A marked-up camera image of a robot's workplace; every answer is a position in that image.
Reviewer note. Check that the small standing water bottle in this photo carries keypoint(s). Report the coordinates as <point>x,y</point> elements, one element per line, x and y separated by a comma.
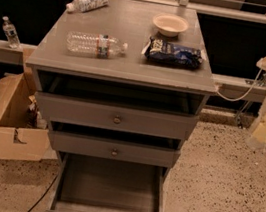
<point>11,33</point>

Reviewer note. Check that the white paper bowl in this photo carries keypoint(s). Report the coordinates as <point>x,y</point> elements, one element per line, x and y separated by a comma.
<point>170,25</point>

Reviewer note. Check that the grey open bottom drawer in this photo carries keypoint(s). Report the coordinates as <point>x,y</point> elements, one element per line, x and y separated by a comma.
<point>89,184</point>

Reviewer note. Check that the open cardboard box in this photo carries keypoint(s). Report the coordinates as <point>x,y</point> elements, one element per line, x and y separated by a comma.
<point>22,136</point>

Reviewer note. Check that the metal stand pole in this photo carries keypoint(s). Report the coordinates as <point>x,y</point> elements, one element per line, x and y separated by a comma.
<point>260,81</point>

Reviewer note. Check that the blue chip bag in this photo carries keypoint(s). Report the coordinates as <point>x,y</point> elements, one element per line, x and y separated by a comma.
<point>161,51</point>

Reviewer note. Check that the grey wooden drawer cabinet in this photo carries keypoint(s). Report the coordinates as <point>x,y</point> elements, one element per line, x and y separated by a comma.
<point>128,80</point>

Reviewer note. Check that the white milk carton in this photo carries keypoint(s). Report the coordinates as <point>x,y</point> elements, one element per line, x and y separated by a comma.
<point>85,5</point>

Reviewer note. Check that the grey middle drawer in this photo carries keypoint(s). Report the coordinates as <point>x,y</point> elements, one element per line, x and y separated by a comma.
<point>111,149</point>

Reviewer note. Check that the clear plastic water bottle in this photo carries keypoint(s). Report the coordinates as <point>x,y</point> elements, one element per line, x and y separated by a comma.
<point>94,45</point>

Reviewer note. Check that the grey top drawer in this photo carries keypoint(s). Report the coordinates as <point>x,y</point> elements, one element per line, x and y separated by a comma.
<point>96,114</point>

